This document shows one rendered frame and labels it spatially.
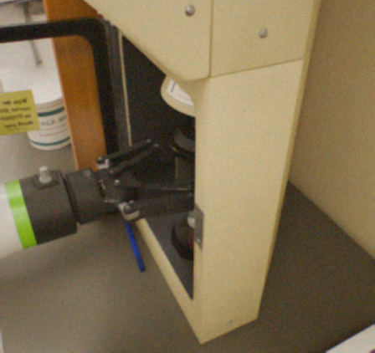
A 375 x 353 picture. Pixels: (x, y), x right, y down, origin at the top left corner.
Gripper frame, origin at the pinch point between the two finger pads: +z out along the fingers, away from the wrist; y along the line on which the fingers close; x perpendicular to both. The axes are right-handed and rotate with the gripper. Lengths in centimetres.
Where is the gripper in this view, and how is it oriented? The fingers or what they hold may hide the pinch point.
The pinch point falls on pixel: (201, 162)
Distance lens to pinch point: 63.0
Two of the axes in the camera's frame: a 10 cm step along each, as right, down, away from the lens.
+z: 8.9, -2.6, 3.6
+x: -0.1, 8.0, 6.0
